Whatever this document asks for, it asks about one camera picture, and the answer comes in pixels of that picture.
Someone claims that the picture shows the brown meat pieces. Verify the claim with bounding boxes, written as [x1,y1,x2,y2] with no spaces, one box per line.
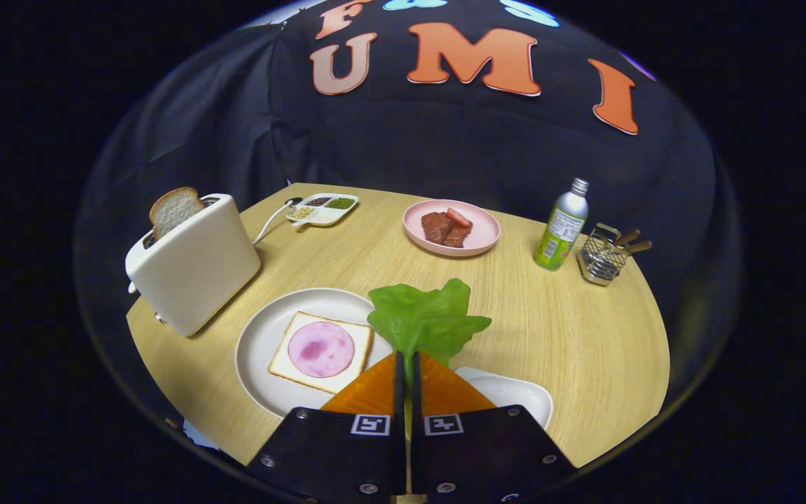
[421,211,472,249]

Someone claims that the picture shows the green label drink bottle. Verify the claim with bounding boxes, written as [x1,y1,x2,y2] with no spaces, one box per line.
[534,177,590,272]

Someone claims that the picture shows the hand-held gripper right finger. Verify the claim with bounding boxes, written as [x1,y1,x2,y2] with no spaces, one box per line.
[411,351,578,503]

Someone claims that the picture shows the green lettuce leaf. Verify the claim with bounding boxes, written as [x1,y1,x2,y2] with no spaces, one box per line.
[367,279,493,386]

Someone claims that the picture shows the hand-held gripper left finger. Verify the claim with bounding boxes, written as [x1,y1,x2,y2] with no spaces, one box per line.
[246,351,409,502]

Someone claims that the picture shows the large round white plate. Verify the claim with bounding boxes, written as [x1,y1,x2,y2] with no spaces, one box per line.
[235,288,404,419]

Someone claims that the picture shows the brown crust bread slice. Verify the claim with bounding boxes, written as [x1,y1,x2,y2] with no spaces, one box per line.
[149,187,206,242]

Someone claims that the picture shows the white power cable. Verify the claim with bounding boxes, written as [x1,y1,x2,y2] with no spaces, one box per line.
[253,199,302,246]

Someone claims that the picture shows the small white oblong dish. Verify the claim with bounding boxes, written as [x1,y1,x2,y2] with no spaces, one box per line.
[453,366,554,429]

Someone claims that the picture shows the wire cutlery basket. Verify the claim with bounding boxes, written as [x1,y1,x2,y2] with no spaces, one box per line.
[577,223,631,286]

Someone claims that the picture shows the square white bread slice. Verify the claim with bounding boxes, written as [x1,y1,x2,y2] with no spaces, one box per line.
[268,311,374,395]

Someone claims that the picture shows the round pink ham slice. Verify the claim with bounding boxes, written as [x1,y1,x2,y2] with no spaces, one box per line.
[288,321,355,379]

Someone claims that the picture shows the white divided dish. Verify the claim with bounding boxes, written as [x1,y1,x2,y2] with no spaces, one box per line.
[286,193,360,228]

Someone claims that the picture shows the pink plate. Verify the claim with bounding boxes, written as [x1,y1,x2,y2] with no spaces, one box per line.
[403,199,502,258]

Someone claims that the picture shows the white toaster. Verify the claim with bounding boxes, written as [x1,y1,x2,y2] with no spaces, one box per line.
[125,194,262,337]

